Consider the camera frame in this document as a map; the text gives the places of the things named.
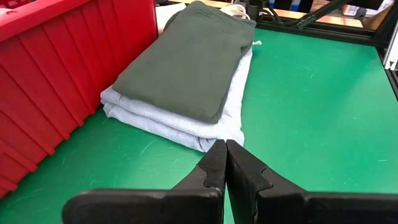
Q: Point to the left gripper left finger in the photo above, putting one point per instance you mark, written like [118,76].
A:
[140,208]

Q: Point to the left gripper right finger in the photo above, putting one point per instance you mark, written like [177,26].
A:
[311,208]

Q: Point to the light blue denim jeans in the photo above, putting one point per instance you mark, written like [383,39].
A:
[186,127]

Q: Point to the dark green sweatshirt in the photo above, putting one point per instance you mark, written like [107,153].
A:
[192,62]

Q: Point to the red plastic laundry bin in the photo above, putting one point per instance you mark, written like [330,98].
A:
[56,62]

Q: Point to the green table mat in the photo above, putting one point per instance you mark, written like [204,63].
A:
[311,109]

